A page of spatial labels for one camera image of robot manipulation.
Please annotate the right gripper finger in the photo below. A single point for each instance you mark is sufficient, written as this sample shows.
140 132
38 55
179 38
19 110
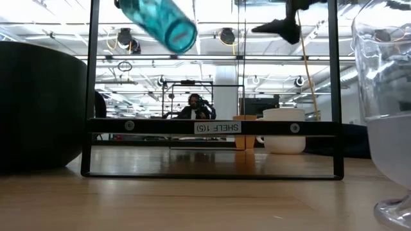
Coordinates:
279 30

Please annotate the teal plastic tumbler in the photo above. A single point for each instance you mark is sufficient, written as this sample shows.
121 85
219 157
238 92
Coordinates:
160 19

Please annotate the white ceramic mug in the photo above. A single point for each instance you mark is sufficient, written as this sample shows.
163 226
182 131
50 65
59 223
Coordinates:
284 114

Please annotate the black mug yellow inside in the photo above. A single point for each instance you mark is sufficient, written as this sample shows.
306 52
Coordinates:
38 106

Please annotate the clear glass goblet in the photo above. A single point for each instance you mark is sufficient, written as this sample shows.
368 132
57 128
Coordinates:
385 144

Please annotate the person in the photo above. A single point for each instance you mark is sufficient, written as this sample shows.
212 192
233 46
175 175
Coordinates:
194 110

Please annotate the black frame clear-top shelf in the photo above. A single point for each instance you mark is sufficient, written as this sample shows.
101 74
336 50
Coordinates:
160 127

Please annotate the black metal table frame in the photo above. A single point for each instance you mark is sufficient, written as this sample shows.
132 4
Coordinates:
144 143

